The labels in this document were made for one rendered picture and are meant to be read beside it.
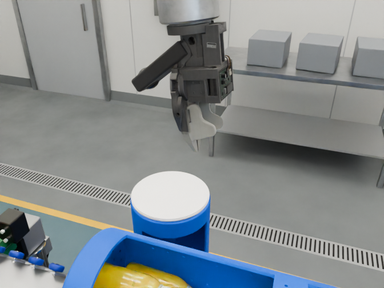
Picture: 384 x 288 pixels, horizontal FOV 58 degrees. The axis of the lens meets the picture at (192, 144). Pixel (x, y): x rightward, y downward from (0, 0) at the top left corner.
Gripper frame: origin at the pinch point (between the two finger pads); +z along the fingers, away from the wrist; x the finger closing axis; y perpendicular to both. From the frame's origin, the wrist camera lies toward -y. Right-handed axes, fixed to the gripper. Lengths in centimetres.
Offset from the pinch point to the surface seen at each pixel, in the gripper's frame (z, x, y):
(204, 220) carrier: 48, 40, -18
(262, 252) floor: 140, 133, -22
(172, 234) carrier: 47, 30, -25
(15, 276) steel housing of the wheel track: 48, 0, -64
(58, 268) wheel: 45, 4, -50
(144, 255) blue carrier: 38.3, 9.5, -22.6
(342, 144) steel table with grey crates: 110, 251, 22
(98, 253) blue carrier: 24.1, -6.4, -21.8
